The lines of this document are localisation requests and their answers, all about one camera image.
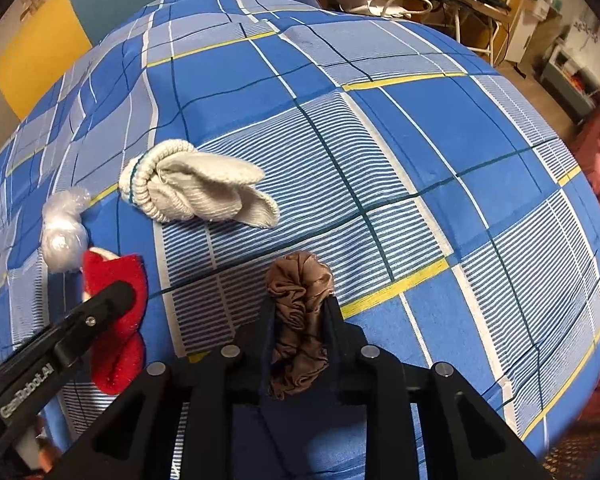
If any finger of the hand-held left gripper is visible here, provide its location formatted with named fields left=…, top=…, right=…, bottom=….
left=42, top=281, right=136, bottom=369

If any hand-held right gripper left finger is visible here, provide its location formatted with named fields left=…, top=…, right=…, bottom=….
left=70, top=299, right=282, bottom=480

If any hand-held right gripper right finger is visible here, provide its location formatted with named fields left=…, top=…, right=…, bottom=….
left=321, top=296, right=552, bottom=480

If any red felt plush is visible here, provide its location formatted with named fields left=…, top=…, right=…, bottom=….
left=81, top=247, right=147, bottom=394

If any brown scrunchie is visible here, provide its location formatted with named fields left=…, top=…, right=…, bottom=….
left=264, top=251, right=334, bottom=401

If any clear plastic bag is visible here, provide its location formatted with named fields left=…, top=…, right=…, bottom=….
left=40, top=186, right=90, bottom=275

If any white knit glove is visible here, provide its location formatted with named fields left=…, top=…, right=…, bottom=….
left=118, top=139, right=281, bottom=231

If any blue plaid bed sheet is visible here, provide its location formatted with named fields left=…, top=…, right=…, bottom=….
left=0, top=0, right=600, bottom=480

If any brown patterned rug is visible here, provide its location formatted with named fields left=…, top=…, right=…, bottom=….
left=544, top=400, right=600, bottom=480

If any white shelf unit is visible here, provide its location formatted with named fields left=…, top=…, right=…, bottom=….
left=539, top=39, right=597, bottom=117

